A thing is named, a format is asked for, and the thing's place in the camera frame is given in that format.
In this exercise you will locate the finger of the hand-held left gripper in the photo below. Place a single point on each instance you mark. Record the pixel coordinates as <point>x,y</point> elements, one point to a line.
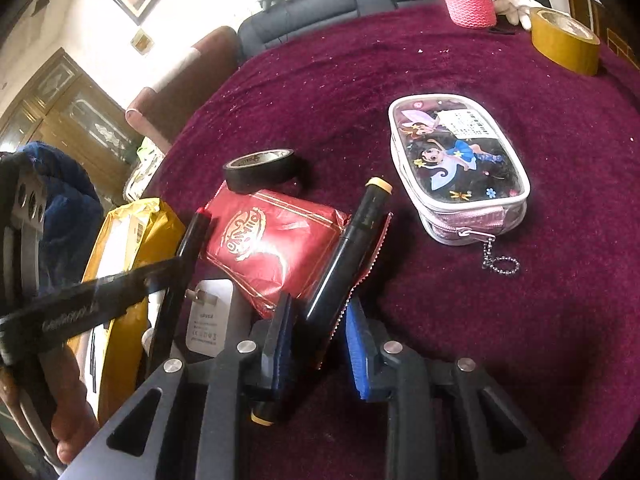
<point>100,302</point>

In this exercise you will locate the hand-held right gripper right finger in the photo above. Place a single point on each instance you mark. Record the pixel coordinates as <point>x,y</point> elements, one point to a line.
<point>357,355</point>

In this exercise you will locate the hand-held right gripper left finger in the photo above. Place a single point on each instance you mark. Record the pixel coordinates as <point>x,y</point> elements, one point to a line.
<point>279,355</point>

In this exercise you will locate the black marker with yellow caps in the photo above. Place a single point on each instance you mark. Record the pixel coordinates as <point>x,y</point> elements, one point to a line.
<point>350,240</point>

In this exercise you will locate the person's left hand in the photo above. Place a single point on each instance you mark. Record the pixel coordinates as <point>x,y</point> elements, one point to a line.
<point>75,410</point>

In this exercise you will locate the blue cloth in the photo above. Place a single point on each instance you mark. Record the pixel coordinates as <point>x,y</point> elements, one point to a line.
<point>65,195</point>

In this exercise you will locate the yellow padded envelope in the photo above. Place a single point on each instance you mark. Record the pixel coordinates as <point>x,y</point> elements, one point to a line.
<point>125,230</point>

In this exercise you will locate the white charger adapter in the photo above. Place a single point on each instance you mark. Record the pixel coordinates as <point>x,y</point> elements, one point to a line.
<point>210,320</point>

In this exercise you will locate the black marker with red cap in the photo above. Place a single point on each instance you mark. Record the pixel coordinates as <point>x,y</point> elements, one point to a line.
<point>187,240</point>

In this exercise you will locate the red foil packet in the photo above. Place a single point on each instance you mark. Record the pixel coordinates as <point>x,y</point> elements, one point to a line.
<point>270,240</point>

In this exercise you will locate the wooden glass-door cabinet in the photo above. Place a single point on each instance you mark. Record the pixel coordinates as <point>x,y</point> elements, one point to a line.
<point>65,105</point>

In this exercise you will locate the white printed plastic bag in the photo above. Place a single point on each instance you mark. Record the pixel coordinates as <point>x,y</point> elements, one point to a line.
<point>145,165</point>

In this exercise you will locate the maroon velvet tablecloth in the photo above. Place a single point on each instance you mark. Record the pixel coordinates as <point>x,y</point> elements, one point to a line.
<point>500,320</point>

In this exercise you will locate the black tape roll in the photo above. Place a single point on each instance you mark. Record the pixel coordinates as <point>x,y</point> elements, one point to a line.
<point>260,172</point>

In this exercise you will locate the cartoon printed zip pouch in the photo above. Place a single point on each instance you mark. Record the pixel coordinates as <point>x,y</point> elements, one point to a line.
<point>455,160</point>

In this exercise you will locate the brown armchair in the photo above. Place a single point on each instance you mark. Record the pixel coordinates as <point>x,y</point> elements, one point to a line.
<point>180,85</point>

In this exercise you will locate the black sofa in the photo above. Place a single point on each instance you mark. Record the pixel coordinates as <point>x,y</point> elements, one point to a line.
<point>325,10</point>

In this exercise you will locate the brown packing tape roll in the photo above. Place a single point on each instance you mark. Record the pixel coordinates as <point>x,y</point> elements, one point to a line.
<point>560,47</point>

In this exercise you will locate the white plush toy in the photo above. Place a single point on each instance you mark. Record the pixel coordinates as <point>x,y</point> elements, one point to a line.
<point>512,2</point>

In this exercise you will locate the light wooden furniture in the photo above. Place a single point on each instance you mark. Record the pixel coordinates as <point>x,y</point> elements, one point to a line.
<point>605,15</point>

